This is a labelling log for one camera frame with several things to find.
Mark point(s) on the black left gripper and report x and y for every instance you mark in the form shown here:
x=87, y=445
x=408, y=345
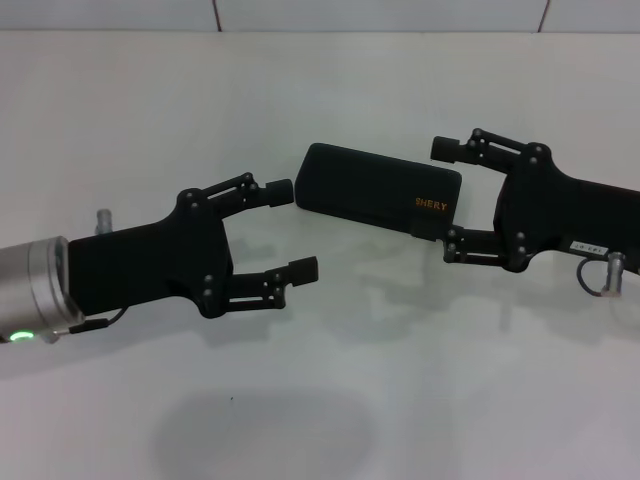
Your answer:
x=140, y=265

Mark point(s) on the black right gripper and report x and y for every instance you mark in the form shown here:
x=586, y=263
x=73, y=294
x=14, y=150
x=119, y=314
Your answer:
x=565, y=215

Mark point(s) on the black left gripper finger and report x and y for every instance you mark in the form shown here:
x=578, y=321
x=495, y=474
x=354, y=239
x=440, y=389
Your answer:
x=305, y=271

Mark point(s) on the black glasses case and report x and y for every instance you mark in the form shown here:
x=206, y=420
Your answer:
x=365, y=185

